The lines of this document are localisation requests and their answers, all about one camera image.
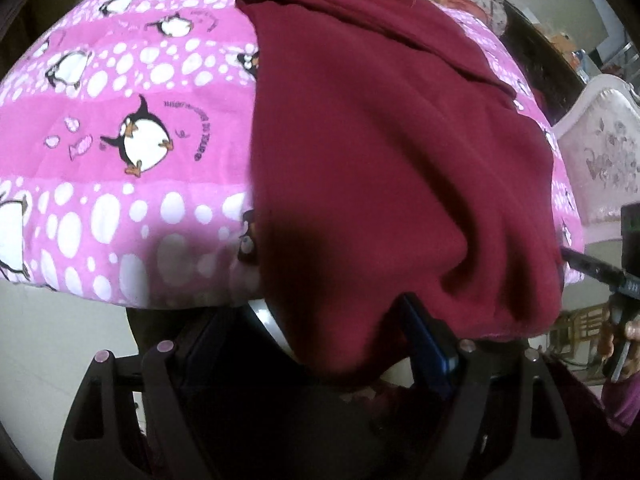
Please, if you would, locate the person's right forearm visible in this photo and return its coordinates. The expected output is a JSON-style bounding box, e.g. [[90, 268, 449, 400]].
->
[[600, 360, 640, 435]]

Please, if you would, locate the pink penguin print blanket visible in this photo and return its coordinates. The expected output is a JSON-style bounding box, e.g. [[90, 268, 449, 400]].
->
[[0, 0, 586, 311]]

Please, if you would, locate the maroon fleece garment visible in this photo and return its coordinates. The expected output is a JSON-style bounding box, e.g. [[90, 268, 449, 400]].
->
[[235, 0, 566, 391]]

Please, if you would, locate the person's dark maroon clothing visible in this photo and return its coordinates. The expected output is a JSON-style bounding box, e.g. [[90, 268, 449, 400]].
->
[[545, 355, 636, 480]]

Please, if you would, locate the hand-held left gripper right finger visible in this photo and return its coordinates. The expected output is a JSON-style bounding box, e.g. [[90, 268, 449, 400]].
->
[[397, 292, 576, 480]]

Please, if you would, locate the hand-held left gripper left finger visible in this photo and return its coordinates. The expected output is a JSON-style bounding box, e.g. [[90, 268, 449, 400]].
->
[[52, 305, 261, 480]]

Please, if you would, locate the white floral headboard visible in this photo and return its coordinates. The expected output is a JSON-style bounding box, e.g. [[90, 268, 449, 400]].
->
[[552, 74, 640, 243]]

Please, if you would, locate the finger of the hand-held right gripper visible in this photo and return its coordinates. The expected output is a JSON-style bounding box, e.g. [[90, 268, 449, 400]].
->
[[560, 246, 640, 302]]

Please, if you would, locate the wooden stool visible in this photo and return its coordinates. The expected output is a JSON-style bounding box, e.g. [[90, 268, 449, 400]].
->
[[545, 305, 613, 367]]

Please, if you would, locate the person's right hand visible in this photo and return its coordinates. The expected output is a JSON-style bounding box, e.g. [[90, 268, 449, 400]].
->
[[606, 316, 640, 363]]

